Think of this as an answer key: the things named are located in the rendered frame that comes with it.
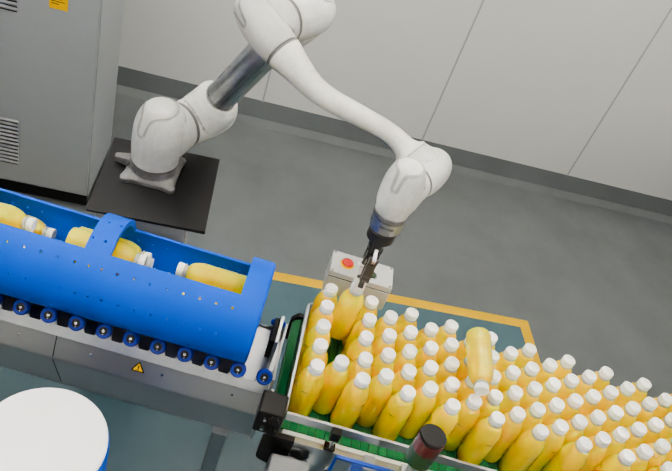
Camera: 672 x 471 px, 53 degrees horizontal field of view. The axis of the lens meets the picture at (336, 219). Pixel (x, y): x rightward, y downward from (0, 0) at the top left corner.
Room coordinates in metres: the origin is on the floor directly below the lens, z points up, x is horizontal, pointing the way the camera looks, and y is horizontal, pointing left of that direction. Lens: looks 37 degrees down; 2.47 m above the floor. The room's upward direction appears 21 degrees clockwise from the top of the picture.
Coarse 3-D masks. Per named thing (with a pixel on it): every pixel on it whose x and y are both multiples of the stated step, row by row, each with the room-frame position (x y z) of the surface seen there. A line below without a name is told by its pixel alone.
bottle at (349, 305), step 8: (344, 296) 1.41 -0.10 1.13; (352, 296) 1.41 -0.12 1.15; (360, 296) 1.42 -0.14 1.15; (344, 304) 1.40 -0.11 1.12; (352, 304) 1.40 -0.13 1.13; (360, 304) 1.41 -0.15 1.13; (336, 312) 1.41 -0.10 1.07; (344, 312) 1.39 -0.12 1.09; (352, 312) 1.39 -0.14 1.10; (336, 320) 1.40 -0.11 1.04; (344, 320) 1.39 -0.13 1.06; (352, 320) 1.40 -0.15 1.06; (336, 328) 1.39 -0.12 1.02; (344, 328) 1.39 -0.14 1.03; (336, 336) 1.39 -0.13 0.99; (344, 336) 1.40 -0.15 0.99
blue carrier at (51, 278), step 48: (0, 192) 1.33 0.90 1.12; (0, 240) 1.11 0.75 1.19; (48, 240) 1.14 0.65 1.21; (96, 240) 1.18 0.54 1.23; (144, 240) 1.37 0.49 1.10; (0, 288) 1.07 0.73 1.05; (48, 288) 1.08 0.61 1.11; (96, 288) 1.10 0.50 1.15; (144, 288) 1.13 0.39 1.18; (192, 288) 1.17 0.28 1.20; (192, 336) 1.12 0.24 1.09; (240, 336) 1.14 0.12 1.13
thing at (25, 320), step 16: (0, 304) 1.11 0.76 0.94; (16, 320) 1.10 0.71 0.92; (32, 320) 1.11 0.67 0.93; (64, 336) 1.11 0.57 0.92; (80, 336) 1.12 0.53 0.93; (96, 336) 1.13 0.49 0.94; (128, 352) 1.13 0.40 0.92; (144, 352) 1.14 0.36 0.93; (176, 368) 1.14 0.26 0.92; (192, 368) 1.15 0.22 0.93; (240, 384) 1.16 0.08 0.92; (256, 384) 1.17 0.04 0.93
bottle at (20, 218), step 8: (0, 208) 1.24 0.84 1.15; (8, 208) 1.25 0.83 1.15; (16, 208) 1.27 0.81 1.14; (0, 216) 1.23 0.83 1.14; (8, 216) 1.23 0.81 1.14; (16, 216) 1.25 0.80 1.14; (24, 216) 1.26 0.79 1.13; (8, 224) 1.22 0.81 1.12; (16, 224) 1.23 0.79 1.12; (24, 224) 1.25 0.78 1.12
